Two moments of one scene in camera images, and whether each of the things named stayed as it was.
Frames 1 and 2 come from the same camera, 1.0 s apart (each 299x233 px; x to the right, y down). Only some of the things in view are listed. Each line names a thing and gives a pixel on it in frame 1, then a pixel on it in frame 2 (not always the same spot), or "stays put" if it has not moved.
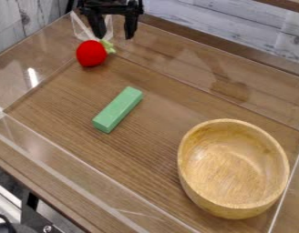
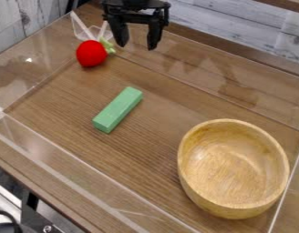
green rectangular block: [118, 108] stays put
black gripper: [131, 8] to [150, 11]
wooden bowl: [233, 163] stays put
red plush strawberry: [92, 52] stays put
